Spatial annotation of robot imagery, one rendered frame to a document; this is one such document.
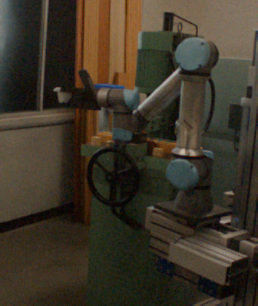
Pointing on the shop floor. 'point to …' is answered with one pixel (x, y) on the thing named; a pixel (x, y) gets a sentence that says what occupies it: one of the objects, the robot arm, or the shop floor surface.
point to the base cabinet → (127, 258)
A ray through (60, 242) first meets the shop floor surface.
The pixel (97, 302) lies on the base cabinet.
